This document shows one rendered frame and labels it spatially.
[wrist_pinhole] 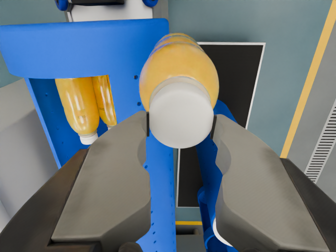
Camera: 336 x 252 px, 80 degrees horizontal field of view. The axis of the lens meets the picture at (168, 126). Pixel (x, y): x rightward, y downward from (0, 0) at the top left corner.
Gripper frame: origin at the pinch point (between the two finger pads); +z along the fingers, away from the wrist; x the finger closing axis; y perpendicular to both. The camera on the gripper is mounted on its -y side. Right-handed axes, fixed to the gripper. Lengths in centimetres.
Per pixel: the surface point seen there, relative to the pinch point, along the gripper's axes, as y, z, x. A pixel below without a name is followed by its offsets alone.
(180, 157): 104, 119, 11
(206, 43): 15, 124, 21
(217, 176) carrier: 52, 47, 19
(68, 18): -1, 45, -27
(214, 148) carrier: 51, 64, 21
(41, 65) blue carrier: 1.7, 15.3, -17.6
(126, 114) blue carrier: 9.3, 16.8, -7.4
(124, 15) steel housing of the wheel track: -2.6, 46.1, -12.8
